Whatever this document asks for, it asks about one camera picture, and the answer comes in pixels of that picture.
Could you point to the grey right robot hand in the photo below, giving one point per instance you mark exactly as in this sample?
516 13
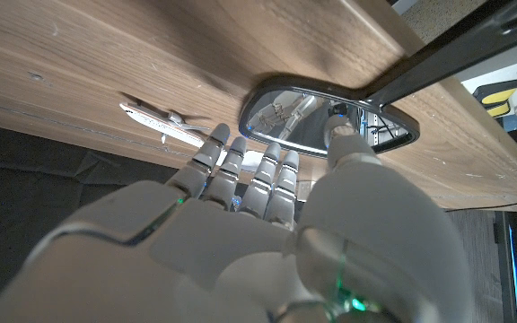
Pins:
222 251

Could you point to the white tissue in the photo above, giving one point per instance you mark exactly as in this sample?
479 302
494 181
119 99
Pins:
251 160

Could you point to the black hand mirror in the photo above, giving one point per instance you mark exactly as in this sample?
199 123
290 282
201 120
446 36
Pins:
303 130

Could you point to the white toy plane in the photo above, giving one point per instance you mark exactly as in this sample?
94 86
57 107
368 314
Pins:
160 121

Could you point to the yellow black floor pad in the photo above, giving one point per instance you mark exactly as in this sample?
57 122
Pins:
498 96

